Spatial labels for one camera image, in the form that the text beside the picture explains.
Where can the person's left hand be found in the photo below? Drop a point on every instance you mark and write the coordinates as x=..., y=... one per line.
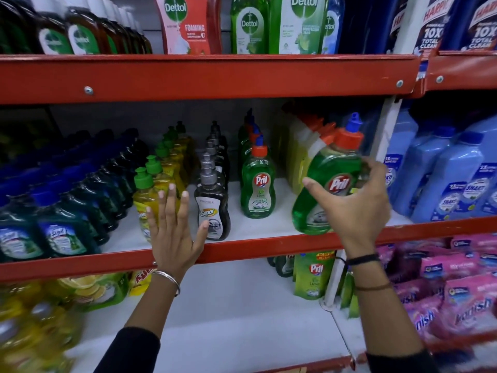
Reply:
x=171, y=244

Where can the person's right hand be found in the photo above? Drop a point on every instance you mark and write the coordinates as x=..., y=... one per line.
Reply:
x=361, y=217

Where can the person's left middle finger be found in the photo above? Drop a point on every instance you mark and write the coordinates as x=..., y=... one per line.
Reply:
x=172, y=205

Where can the person's left little finger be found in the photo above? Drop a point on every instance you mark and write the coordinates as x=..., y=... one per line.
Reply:
x=151, y=223

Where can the person's right thumb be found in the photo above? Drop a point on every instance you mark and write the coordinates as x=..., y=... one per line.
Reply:
x=318, y=194

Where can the person's left thumb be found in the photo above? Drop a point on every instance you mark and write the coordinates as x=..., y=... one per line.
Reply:
x=201, y=236

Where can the large green dish soap bottle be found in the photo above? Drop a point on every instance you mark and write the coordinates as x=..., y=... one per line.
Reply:
x=330, y=166

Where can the person's left forearm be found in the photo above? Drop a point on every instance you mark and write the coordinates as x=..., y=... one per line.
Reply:
x=149, y=318

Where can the person's right forearm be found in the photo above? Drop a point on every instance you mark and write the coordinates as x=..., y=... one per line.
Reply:
x=384, y=314

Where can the row of yellow green-capped bottles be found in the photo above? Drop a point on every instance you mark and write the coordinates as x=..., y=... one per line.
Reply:
x=145, y=198

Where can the large yellow dish soap bottle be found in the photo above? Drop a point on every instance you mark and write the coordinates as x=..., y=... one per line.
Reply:
x=305, y=151
x=292, y=132

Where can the silver bangle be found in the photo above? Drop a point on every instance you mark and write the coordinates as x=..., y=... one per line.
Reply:
x=172, y=278

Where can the yellow and red pouch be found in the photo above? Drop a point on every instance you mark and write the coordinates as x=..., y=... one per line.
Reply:
x=140, y=281

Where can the small green dish soap bottle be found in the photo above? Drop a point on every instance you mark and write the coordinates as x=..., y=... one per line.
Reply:
x=258, y=182
x=245, y=151
x=242, y=128

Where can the black wrist band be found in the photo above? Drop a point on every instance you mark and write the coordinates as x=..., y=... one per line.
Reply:
x=363, y=259

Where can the dark green bottle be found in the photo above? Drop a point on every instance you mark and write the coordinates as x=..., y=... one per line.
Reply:
x=284, y=266

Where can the green dish soap refill pouch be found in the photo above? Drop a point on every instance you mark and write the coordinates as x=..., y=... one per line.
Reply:
x=313, y=273

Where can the rows of dark blue-capped bottles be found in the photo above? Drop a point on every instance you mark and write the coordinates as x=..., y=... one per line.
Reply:
x=62, y=213

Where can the light blue detergent bottle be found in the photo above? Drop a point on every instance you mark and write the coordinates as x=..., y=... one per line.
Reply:
x=450, y=178
x=400, y=135
x=417, y=163
x=490, y=151

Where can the thin green sachets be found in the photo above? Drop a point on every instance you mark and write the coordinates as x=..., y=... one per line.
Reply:
x=349, y=295

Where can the brown thread wrist band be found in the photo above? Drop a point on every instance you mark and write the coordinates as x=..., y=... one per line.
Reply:
x=374, y=286

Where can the group of yellow liquid bottles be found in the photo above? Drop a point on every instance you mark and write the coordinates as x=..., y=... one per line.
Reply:
x=39, y=322

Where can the pile of pink detergent packets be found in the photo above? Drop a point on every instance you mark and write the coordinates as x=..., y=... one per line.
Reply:
x=454, y=291

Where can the blue liquid bottle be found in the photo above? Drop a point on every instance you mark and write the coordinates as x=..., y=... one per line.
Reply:
x=333, y=27

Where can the wide green liquid bottle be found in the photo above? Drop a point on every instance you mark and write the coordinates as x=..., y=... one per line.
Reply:
x=297, y=27

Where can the dark blue cleaner bottle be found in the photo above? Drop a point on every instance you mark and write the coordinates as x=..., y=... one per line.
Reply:
x=433, y=27
x=369, y=23
x=477, y=23

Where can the pink foaming refill pouch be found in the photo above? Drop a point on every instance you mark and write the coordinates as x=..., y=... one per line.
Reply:
x=186, y=27

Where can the slim green liquid bottle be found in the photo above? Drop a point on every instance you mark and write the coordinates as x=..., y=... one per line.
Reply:
x=248, y=27

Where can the row of brown antiseptic bottles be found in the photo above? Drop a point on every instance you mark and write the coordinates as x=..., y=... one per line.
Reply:
x=77, y=31

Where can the scuffed red shelf rail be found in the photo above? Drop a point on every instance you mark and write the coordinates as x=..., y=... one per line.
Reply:
x=252, y=246

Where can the white shelf upright post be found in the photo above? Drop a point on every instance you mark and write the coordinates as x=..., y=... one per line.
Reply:
x=388, y=124

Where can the long red shelf rail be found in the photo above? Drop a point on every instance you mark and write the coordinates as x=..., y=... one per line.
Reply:
x=233, y=79

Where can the short red shelf rail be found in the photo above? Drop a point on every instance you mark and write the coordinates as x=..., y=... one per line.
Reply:
x=466, y=71

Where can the low red shelf rail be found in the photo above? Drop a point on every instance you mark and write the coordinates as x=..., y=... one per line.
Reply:
x=466, y=341

